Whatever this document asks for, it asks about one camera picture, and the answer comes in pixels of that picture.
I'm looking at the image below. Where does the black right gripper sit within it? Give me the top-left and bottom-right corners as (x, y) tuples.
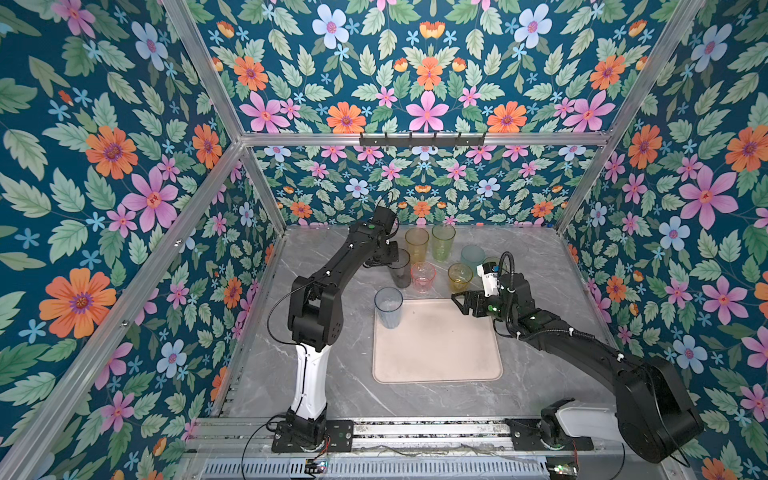
(451, 288), (517, 326)

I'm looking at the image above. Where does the dark grey translucent cup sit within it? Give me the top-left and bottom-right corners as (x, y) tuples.
(388, 248), (411, 289)

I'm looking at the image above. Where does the amber translucent tall cup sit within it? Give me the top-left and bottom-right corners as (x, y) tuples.
(405, 227), (430, 264)

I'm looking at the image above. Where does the blue translucent tall cup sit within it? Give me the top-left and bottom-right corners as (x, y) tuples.
(374, 287), (404, 329)

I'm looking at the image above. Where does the beige rectangular tray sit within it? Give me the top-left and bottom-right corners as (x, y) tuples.
(372, 299), (503, 384)

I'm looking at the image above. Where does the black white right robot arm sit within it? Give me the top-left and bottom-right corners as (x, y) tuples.
(451, 273), (704, 463)

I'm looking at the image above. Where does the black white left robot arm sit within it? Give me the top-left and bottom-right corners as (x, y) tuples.
(286, 207), (399, 444)

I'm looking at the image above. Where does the yellow translucent short cup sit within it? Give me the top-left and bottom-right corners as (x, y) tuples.
(447, 263), (474, 293)

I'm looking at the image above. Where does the pink translucent short cup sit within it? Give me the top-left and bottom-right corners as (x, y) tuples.
(410, 262), (437, 293)

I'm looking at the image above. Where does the teal translucent short cup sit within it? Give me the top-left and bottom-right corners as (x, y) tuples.
(460, 244), (486, 271)

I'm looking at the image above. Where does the green translucent tall cup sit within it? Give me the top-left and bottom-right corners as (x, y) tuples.
(431, 224), (456, 262)

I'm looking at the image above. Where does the black hook rack bar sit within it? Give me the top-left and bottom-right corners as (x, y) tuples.
(358, 132), (486, 148)

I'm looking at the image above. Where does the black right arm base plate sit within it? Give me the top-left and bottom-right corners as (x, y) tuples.
(503, 418), (595, 452)

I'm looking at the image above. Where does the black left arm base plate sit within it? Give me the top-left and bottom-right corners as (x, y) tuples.
(271, 420), (354, 454)

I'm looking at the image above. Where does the aluminium mounting rail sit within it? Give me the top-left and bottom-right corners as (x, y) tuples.
(182, 416), (640, 459)

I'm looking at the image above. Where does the white vented cable duct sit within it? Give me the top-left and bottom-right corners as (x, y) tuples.
(200, 456), (550, 479)

